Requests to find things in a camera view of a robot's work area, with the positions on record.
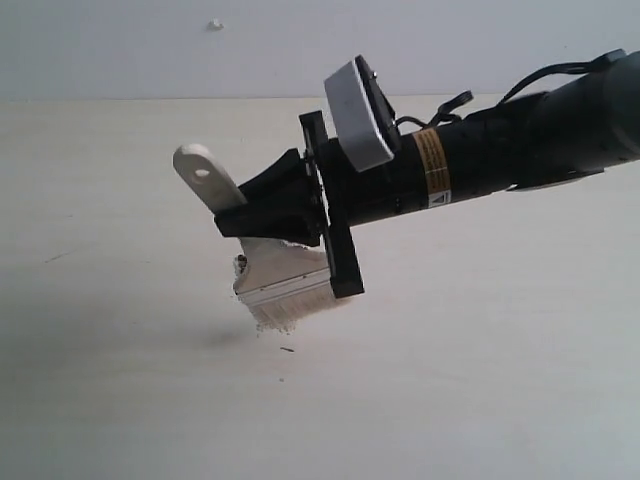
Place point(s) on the pile of grains and pellets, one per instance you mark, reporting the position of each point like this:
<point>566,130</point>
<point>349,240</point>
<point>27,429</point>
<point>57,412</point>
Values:
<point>272,290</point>

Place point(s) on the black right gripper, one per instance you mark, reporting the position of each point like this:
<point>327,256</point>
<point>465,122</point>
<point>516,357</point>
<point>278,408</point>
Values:
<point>298,199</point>

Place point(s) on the small white wall fixture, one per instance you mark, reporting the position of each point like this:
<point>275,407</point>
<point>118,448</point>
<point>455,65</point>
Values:
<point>215,25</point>

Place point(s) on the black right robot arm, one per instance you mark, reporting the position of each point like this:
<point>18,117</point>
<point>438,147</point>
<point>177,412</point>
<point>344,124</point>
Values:
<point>524,142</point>

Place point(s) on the white wooden brush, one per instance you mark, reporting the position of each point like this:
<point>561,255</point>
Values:
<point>217,190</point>

